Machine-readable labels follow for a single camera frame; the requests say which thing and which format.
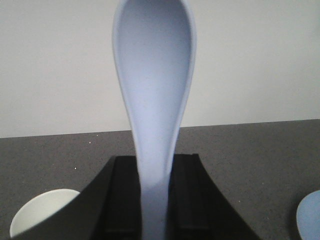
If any brown paper cup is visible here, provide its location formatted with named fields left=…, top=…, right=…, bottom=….
left=9, top=188, right=80, bottom=238

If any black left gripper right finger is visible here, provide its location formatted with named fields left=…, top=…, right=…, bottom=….
left=167, top=154, right=259, bottom=240

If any light blue plastic plate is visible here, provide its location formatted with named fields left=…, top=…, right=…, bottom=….
left=296, top=190, right=320, bottom=240

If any light blue plastic spoon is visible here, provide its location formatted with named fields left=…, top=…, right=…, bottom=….
left=112, top=0, right=197, bottom=240

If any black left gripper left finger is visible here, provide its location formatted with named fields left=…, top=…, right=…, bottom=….
left=10, top=156, right=142, bottom=240

